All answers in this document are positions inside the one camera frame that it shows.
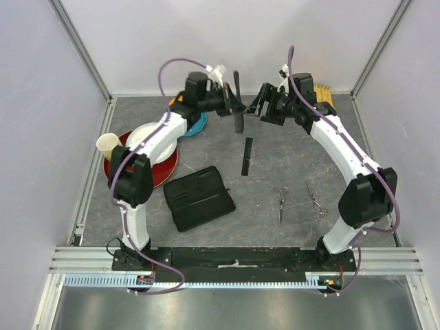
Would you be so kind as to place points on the teal dotted plate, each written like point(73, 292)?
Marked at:
point(198, 126)

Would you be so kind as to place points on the woven bamboo basket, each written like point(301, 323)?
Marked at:
point(323, 94)

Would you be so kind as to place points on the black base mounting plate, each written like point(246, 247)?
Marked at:
point(249, 264)

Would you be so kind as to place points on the black straight comb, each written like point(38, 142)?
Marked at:
point(247, 156)

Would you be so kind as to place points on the red round plate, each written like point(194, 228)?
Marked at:
point(161, 171)

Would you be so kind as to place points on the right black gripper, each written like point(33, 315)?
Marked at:
point(267, 91)

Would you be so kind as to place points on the silver thinning scissors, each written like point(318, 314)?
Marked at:
point(318, 209)

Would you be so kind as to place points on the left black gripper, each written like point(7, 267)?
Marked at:
point(230, 102)

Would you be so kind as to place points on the silver scissors with black blades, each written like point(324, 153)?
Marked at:
point(281, 194)

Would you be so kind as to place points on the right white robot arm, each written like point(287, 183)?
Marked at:
point(370, 189)

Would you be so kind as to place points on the black handled comb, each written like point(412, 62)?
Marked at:
point(238, 106)

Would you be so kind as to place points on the black zipper tool case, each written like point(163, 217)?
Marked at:
point(198, 198)

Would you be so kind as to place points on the cream yellow mug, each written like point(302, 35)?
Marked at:
point(106, 143)

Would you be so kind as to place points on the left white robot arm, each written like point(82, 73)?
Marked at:
point(130, 177)

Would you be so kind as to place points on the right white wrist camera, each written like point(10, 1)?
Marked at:
point(284, 76)

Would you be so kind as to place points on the white paper plate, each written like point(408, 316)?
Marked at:
point(141, 132)

